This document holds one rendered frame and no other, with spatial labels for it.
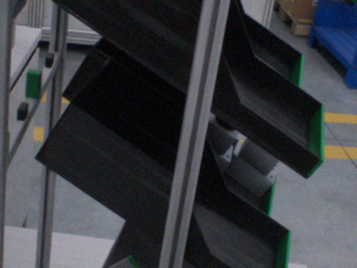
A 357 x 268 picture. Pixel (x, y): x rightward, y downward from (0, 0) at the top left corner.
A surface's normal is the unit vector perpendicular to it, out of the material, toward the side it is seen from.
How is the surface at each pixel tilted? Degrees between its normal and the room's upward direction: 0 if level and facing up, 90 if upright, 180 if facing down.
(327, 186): 0
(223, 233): 25
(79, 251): 0
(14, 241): 0
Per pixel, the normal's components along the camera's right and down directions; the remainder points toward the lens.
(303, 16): 0.14, 0.46
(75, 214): 0.15, -0.88
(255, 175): -0.25, 0.36
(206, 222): 0.55, -0.71
